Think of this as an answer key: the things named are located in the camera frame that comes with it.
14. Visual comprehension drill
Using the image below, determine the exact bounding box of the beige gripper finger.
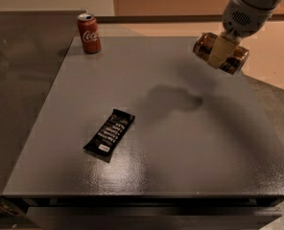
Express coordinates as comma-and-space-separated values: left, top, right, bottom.
207, 32, 241, 69

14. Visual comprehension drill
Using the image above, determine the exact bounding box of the orange soda can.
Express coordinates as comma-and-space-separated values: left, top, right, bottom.
193, 33, 249, 75

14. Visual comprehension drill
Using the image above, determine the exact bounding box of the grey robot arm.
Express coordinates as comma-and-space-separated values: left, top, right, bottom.
207, 0, 281, 68

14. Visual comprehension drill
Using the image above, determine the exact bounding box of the red Coca-Cola can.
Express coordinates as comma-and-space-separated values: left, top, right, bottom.
77, 13, 101, 54

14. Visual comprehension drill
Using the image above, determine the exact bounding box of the black snack bar wrapper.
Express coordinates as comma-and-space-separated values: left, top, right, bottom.
83, 109, 135, 156

